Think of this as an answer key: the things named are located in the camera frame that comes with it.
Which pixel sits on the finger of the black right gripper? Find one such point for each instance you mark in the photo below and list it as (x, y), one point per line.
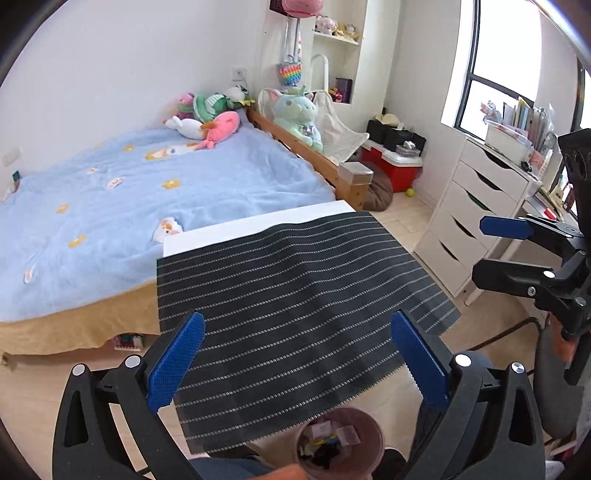
(513, 278)
(511, 228)

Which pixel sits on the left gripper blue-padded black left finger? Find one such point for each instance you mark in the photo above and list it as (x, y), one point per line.
(87, 444)

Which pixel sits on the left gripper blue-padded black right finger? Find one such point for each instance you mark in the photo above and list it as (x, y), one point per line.
(488, 426)

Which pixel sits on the purple cartoon card box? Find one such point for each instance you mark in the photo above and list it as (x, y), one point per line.
(333, 432)

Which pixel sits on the white drawer cabinet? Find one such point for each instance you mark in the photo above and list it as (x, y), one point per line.
(484, 183)

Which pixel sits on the black office chair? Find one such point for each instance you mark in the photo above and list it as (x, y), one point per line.
(556, 382)

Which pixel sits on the toy blocks under bed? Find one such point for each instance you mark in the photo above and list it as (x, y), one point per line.
(128, 342)

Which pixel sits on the books on desk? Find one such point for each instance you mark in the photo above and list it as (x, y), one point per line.
(523, 134)

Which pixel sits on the tan bed skirt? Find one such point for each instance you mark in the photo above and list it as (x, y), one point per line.
(88, 327)

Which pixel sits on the pink waste bin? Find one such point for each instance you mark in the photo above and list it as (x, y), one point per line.
(331, 461)

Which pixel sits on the red cooler box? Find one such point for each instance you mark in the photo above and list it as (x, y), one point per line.
(401, 171)

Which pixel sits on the brown floor cushion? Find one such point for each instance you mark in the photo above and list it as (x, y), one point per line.
(380, 193)

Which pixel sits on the light blue bed blanket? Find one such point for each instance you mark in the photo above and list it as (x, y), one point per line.
(93, 227)

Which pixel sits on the black white-striped table mat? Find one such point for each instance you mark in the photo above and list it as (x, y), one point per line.
(297, 322)

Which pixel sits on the white tote bag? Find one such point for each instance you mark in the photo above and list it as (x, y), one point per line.
(339, 143)

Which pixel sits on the large teal unicorn plush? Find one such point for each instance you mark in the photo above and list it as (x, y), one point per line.
(295, 113)

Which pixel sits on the rainbow crochet bag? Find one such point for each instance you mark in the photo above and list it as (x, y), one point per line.
(290, 67)

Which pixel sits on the white bunny plush toy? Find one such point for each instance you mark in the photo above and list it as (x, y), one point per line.
(187, 127)

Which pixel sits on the pink fish plush toy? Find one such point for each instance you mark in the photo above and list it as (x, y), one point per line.
(219, 129)

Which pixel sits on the green striped plush toy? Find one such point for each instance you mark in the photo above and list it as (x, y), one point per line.
(206, 109)

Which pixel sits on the wooden bed frame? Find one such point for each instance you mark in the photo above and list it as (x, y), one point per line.
(351, 180)

